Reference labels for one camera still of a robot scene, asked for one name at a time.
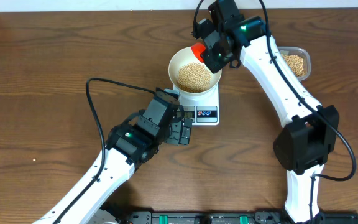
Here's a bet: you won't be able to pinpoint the red plastic measuring scoop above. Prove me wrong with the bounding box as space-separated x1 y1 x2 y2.
191 42 206 63

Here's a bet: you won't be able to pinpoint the white digital kitchen scale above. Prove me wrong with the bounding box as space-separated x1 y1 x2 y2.
173 84 220 126

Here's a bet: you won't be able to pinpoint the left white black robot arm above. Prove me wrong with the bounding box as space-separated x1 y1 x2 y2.
37 89 191 223

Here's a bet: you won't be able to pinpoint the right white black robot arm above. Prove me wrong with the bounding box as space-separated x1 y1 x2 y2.
193 1 339 223

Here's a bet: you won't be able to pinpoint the soybeans in bowl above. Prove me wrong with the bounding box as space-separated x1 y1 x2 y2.
177 63 212 93

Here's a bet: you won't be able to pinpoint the white ceramic bowl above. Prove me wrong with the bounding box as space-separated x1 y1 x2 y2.
168 47 222 95

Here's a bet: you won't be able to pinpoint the soybeans pile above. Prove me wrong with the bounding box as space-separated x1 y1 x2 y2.
282 54 306 77

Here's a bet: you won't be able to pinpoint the clear plastic container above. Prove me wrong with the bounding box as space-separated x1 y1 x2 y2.
278 47 311 81

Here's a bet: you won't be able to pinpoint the left black cable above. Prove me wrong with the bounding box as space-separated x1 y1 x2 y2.
51 77 157 224

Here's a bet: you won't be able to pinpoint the black cable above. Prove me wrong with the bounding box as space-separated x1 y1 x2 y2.
191 0 357 224
51 77 157 224

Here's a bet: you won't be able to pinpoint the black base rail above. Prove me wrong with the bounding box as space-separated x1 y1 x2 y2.
101 208 358 224

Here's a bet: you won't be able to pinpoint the right black cable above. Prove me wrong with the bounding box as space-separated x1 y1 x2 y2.
191 0 357 224

